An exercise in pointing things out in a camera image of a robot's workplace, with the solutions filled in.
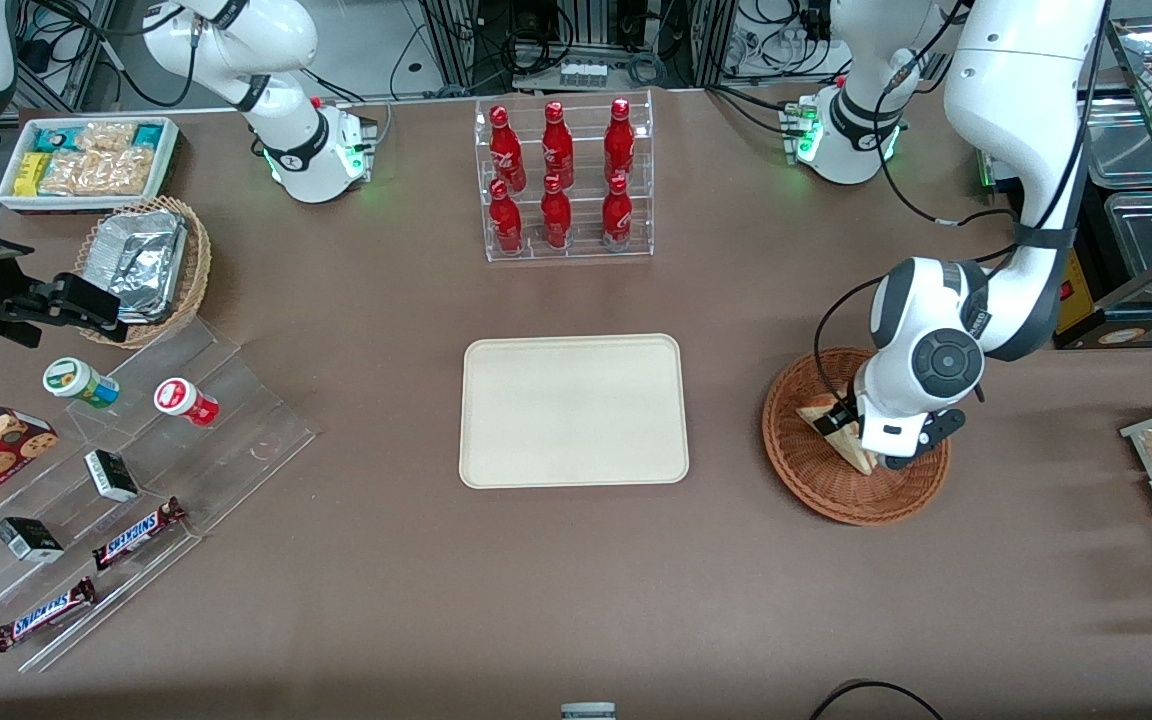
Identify green lid cup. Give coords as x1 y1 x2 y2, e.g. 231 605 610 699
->
43 357 121 410

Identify clear bag of crackers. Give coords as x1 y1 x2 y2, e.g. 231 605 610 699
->
39 148 154 197

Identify light wicker basket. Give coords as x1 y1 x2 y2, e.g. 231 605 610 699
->
74 196 212 349

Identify black floor cable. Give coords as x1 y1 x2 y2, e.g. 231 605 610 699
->
808 679 947 720

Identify cream plastic tray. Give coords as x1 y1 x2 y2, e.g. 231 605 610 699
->
459 334 690 490

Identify red soda bottle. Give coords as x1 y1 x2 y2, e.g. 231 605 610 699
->
489 105 525 191
490 180 525 254
542 101 575 186
603 97 636 183
540 175 573 250
601 174 634 250

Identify triangle sandwich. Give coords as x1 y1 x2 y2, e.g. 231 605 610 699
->
796 393 879 477

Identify metal equipment rack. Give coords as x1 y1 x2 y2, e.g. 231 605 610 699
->
416 0 737 96

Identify clear acrylic stepped stand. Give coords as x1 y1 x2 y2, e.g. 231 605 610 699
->
0 318 318 673

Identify round brown wicker basket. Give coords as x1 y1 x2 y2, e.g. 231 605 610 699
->
762 346 951 527

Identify yellow snack packet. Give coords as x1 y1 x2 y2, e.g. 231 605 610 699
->
14 152 53 197

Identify clear acrylic bottle rack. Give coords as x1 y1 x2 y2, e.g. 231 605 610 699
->
474 90 655 263

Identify silver foil containers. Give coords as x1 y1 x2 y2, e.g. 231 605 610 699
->
86 210 188 324

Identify red lid cup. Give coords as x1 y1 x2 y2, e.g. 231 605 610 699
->
154 377 220 428

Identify Snickers bar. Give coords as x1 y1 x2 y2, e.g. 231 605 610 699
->
92 497 187 571
0 577 97 653

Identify small black box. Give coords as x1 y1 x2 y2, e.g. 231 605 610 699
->
0 516 65 563
84 449 140 503

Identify white snack bin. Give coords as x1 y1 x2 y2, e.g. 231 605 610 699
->
0 116 181 215

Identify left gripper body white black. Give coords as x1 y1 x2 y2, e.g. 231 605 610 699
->
856 393 967 472

